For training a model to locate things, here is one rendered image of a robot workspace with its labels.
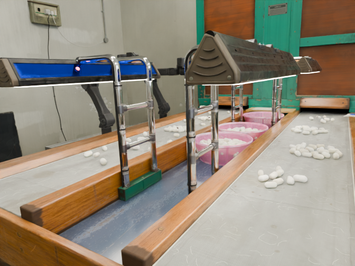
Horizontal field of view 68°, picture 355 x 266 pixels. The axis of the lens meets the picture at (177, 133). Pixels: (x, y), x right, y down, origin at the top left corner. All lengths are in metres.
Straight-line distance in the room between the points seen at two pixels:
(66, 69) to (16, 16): 2.44
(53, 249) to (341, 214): 0.62
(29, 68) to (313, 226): 0.77
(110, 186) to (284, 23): 1.72
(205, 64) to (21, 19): 2.99
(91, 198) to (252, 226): 0.44
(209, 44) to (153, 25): 3.38
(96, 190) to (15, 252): 0.23
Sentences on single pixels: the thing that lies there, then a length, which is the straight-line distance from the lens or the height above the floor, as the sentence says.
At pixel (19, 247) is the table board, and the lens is 0.76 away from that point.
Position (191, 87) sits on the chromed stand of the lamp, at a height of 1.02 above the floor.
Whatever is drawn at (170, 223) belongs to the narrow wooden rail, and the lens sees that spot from 0.56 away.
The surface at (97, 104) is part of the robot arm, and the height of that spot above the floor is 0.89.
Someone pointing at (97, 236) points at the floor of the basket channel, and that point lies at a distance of 0.72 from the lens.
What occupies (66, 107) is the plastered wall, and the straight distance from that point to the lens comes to 3.44.
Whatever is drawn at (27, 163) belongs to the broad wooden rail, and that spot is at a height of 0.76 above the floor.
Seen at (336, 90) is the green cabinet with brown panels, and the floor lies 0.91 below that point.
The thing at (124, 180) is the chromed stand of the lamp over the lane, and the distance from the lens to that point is 0.85.
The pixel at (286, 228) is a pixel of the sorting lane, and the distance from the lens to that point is 0.61.
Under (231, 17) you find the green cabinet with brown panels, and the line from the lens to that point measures 2.28.
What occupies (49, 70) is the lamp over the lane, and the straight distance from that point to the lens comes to 0.83.
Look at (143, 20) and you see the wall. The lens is 3.87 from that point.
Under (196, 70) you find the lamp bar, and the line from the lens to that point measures 0.38.
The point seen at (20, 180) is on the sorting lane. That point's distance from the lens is 1.00.
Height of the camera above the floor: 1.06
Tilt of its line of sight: 13 degrees down
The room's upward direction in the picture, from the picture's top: 2 degrees counter-clockwise
